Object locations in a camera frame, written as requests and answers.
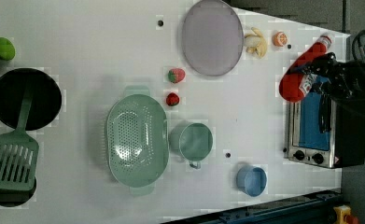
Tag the red plush ketchup bottle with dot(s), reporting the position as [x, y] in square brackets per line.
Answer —
[295, 85]

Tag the black round pot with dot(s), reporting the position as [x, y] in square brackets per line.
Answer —
[13, 198]

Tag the green plush lime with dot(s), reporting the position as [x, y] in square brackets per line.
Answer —
[7, 50]

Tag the red plush strawberry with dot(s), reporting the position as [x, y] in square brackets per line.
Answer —
[172, 99]

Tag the green metal mug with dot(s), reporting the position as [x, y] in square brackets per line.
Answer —
[193, 141]

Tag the pink plush strawberry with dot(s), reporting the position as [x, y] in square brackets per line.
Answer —
[176, 75]

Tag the green slotted spatula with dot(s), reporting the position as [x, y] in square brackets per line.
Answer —
[18, 153]

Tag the blue cup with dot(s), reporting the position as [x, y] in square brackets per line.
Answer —
[251, 180]

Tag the blue metal frame rail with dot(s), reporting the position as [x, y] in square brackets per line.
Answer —
[313, 208]

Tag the yellow red clamp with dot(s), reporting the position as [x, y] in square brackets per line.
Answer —
[344, 215]

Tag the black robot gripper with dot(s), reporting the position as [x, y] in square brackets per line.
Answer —
[347, 80]

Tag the plush orange slice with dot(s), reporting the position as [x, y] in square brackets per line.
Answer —
[280, 39]

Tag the black frying pan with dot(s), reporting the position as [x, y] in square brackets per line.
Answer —
[46, 102]

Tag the silver toaster oven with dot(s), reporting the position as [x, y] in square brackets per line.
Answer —
[325, 133]

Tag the grey round plate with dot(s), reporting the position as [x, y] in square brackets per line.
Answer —
[212, 38]

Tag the green oval strainer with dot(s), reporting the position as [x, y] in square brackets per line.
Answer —
[136, 133]

